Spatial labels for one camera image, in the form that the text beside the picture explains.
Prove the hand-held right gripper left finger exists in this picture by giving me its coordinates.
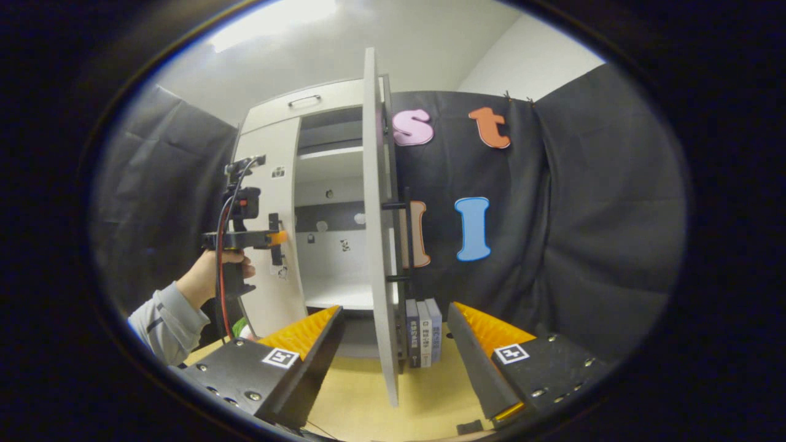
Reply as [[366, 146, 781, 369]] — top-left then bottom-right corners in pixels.
[[167, 305, 346, 430]]

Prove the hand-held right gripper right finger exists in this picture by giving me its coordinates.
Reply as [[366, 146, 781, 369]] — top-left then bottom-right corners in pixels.
[[446, 301, 613, 427]]

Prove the white cabinet door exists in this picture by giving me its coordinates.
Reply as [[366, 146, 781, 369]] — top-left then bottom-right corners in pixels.
[[232, 117, 308, 338], [362, 48, 413, 408]]

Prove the grey double-door shoe cabinet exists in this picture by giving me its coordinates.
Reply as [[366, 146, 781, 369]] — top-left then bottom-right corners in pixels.
[[230, 75, 411, 376]]

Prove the white cabinet drawer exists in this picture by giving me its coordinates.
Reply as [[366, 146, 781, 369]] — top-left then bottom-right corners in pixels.
[[239, 79, 385, 135]]

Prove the white book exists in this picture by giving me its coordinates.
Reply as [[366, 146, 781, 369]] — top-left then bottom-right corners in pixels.
[[416, 300, 433, 368]]

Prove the dark book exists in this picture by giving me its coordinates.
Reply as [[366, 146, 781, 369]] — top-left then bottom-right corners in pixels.
[[405, 299, 422, 368]]

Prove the black backdrop cloth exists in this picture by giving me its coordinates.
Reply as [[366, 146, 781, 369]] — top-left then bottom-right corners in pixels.
[[92, 61, 688, 364]]

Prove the black cable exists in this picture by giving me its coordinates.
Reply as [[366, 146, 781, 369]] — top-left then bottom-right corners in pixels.
[[214, 158, 260, 338]]

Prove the red cable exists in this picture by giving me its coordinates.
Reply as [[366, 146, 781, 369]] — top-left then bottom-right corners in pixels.
[[216, 196, 235, 339]]

